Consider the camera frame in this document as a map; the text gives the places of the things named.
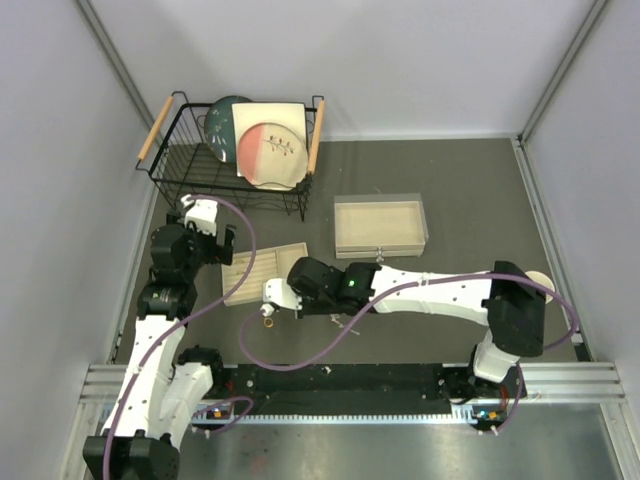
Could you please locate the cream square plate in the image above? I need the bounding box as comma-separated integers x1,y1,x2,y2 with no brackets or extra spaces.
231,102,307,179

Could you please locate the pink and cream round plate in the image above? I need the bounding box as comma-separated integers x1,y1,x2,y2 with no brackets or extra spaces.
236,122,308,191

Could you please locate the black wire dish rack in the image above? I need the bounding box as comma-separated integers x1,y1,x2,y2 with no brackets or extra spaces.
136,91,326,219

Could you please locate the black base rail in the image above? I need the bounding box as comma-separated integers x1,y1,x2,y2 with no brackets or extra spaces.
219,362,481,416

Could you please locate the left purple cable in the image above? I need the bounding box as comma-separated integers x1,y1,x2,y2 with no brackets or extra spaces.
102,194,257,480

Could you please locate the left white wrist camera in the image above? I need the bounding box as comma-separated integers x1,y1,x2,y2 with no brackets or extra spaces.
180,195,218,237

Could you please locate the beige ring tray drawer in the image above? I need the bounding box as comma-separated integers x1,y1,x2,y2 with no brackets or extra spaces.
221,242,308,307

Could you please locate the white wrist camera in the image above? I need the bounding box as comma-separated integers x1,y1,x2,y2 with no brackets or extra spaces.
260,278,302,317
180,195,218,237

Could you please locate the dark green round plate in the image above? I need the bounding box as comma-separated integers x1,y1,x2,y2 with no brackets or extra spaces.
203,95,250,164

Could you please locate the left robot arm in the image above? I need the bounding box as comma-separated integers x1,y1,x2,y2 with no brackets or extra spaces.
82,205,235,479

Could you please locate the yellow mug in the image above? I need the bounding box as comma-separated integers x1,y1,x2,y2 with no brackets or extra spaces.
525,270,556,292

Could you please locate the silver chain necklace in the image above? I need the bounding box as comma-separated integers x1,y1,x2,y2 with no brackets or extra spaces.
328,313,366,337

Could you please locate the beige jewelry box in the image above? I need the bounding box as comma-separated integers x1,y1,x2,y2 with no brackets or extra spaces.
334,193,429,259

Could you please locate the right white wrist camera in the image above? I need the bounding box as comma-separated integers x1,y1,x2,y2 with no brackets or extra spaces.
260,278,302,317

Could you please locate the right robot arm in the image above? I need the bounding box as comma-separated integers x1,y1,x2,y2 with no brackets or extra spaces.
282,257,551,396

